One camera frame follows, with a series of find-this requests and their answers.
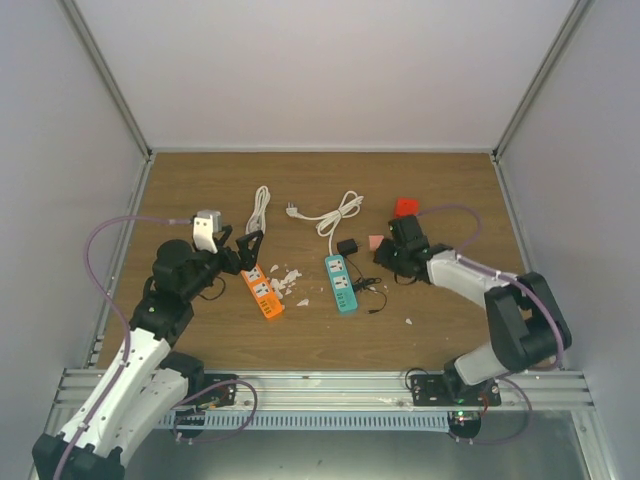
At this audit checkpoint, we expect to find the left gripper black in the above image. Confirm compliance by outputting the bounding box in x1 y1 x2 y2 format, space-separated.
182 225 264 300

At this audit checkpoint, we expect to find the pink charger cube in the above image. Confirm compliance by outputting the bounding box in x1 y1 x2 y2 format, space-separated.
368 234 384 252

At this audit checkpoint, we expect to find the black charger adapter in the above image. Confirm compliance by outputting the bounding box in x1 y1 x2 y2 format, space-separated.
336 238 359 257

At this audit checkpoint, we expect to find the red charger cube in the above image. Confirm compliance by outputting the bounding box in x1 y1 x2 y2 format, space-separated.
394 197 420 218

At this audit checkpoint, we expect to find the teal power strip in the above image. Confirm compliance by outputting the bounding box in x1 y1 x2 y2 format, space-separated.
325 255 358 314

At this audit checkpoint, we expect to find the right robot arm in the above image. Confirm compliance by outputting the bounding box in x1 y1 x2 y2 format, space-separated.
374 215 573 405

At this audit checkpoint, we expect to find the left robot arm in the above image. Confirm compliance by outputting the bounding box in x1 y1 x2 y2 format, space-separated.
32 214 264 479

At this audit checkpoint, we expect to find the orange power strip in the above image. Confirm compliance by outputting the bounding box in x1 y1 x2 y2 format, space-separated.
241 265 284 320

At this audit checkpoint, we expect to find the white cable of orange strip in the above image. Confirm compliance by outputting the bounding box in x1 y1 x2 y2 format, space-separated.
244 185 272 271

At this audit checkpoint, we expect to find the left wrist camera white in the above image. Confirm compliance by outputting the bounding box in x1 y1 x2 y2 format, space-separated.
192 210 222 254

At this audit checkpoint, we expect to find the thin black charger cable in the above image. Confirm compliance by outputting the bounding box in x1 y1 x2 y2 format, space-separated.
346 254 389 316

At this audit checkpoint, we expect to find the white cable of teal strip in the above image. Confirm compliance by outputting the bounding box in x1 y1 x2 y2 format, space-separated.
285 189 365 257

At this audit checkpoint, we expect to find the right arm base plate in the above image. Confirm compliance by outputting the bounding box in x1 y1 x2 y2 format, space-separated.
404 370 502 407

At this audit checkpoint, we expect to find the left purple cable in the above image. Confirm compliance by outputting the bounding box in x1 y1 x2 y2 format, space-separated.
82 215 194 480

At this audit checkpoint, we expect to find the aluminium front rail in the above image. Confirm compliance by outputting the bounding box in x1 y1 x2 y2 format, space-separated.
54 368 596 412

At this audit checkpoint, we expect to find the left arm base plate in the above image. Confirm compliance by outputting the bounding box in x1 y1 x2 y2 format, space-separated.
182 373 238 410

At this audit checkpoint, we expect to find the grey slotted cable duct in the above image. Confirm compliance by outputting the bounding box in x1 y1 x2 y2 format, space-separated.
178 411 449 433

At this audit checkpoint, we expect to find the left aluminium frame post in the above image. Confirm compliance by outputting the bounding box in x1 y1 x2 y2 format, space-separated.
58 0 153 162

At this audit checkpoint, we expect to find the aluminium frame post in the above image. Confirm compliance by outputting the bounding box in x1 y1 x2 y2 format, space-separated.
491 0 593 163
58 0 153 162

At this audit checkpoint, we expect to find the right aluminium frame post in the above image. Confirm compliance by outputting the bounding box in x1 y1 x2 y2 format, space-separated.
491 0 593 163

